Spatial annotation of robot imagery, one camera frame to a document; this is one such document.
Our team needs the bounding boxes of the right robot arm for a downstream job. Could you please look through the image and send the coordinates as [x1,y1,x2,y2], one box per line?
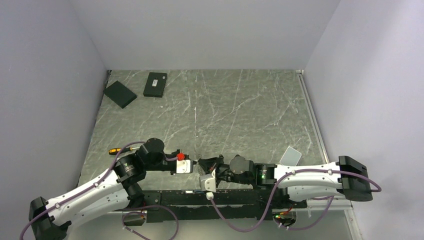
[197,155,374,208]

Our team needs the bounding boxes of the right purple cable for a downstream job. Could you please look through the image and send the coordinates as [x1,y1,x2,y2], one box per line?
[208,168,382,233]

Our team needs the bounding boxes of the translucent plastic card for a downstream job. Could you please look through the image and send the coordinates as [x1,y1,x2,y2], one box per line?
[279,146,302,166]

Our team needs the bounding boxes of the black box with label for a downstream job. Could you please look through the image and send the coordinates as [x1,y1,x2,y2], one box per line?
[143,72,168,98]

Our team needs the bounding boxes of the large beaded keyring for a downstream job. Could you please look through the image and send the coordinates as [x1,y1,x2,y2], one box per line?
[196,158,208,176]

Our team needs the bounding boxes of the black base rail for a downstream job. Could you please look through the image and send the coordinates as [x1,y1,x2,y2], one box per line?
[110,187,307,223]

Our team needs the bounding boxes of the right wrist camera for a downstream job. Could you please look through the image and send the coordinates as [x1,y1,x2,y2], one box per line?
[199,169,217,200]

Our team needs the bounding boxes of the plain black box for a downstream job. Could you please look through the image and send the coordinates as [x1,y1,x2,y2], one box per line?
[103,81,137,109]

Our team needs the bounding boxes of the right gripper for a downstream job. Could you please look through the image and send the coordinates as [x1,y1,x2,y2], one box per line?
[198,154,252,185]

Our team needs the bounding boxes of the yellow handled screwdriver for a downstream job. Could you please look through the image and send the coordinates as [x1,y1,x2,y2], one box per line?
[108,147,139,156]

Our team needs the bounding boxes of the aluminium frame rail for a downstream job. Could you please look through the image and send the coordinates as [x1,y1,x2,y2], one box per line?
[52,191,360,240]

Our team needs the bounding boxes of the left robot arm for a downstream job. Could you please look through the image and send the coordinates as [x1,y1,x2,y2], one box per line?
[19,138,196,240]

